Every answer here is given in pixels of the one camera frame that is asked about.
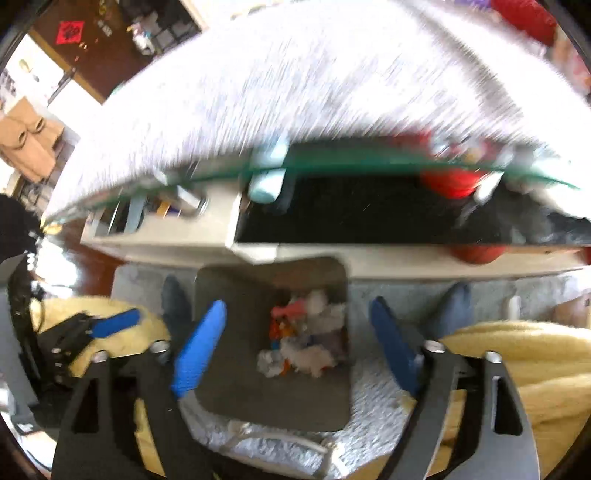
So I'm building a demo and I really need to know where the person's left foot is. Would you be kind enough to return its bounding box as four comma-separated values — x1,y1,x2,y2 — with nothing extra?
161,275,195,334

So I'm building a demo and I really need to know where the grey rug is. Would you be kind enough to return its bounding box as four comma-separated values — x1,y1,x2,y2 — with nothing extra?
111,263,559,334

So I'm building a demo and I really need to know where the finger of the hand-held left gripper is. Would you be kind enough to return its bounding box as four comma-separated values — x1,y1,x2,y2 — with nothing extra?
39,308,141,371

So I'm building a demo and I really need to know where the grey tablecloth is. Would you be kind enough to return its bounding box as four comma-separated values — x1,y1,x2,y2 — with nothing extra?
43,0,591,219

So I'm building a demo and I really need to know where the red container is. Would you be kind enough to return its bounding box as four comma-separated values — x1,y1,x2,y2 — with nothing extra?
419,168,493,200

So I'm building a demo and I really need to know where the orange plastic bag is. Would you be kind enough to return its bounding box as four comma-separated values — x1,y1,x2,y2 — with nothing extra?
269,320,297,352

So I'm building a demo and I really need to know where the tan hanging coat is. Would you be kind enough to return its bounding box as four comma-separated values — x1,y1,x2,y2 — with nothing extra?
0,99,66,184

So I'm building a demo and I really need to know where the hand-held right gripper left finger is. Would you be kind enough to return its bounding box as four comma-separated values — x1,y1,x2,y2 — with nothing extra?
51,299,228,480

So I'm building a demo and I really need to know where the person's right foot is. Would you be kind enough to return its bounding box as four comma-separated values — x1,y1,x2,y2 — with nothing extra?
433,282,473,340

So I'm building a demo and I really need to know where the red woven basket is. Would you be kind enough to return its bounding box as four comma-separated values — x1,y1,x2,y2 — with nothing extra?
489,0,557,47

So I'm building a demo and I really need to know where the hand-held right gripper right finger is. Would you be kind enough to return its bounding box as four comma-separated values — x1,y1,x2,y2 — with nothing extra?
370,296,541,480

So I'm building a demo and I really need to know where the pale blue cup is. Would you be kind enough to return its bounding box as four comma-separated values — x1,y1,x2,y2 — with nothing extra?
249,138,290,205

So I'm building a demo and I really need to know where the cream table frame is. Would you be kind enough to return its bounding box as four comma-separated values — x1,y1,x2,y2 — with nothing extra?
80,174,591,283

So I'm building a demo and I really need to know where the person's foot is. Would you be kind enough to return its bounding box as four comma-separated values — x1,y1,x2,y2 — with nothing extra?
433,282,473,340
161,275,195,334

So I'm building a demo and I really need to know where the pile of wrappers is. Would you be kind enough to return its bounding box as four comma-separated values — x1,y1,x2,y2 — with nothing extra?
256,288,350,380

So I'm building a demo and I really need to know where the red door decoration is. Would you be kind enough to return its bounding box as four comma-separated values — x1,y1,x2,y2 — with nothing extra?
56,19,86,46

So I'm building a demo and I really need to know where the grey woven bin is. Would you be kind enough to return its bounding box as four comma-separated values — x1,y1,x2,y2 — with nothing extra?
179,256,417,480

